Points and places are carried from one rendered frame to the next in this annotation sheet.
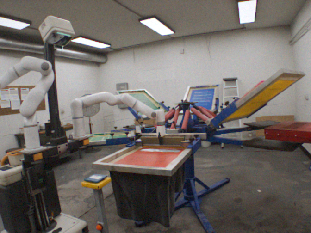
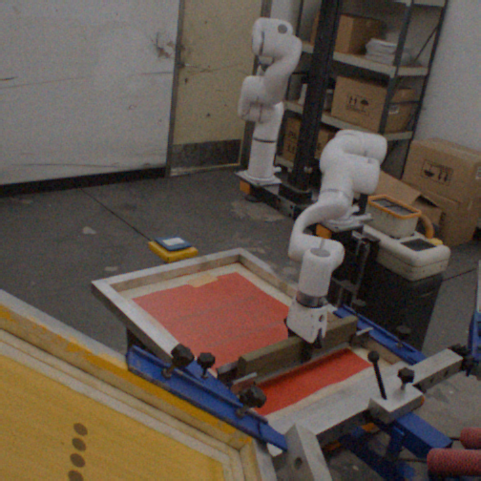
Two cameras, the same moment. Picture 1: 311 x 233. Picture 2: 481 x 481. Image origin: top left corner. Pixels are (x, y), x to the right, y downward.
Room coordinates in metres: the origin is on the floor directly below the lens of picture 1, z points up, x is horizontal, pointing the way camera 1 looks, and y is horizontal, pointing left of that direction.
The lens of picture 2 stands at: (2.22, -1.39, 1.92)
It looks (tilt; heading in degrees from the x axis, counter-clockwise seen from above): 24 degrees down; 113
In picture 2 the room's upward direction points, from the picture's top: 8 degrees clockwise
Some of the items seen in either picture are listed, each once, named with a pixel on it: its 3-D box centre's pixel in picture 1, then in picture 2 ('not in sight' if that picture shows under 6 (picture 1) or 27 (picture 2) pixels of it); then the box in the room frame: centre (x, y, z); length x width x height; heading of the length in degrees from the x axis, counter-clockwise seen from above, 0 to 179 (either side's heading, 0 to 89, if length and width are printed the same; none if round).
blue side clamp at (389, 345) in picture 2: (136, 144); (374, 341); (1.99, 0.20, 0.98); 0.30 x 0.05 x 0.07; 156
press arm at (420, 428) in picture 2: not in sight; (410, 430); (2.17, -0.18, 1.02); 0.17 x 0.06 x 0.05; 156
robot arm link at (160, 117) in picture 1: (155, 115); (322, 264); (1.84, 0.00, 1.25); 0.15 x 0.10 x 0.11; 103
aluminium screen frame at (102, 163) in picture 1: (152, 153); (248, 325); (1.65, 0.04, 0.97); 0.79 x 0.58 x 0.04; 156
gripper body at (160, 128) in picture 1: (161, 130); (306, 315); (1.84, -0.04, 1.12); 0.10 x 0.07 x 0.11; 156
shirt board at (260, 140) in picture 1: (233, 140); not in sight; (2.08, -0.78, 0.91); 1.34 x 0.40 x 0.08; 36
